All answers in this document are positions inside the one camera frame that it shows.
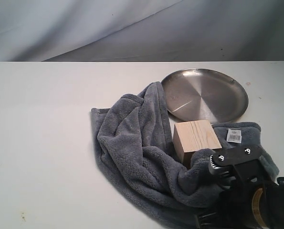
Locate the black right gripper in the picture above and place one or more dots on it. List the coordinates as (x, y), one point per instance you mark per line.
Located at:
(256, 206)

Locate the wooden cube block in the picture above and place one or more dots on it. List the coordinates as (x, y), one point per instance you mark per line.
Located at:
(190, 137)

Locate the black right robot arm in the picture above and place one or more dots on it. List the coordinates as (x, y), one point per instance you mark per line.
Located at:
(256, 205)

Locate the grey fleece towel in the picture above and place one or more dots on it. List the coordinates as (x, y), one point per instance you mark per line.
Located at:
(134, 150)

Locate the white backdrop sheet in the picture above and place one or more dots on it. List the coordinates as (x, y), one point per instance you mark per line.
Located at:
(141, 30)

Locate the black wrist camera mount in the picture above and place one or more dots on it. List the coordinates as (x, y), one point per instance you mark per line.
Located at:
(237, 165)

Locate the round steel plate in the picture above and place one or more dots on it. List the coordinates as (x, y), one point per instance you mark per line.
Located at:
(204, 94)

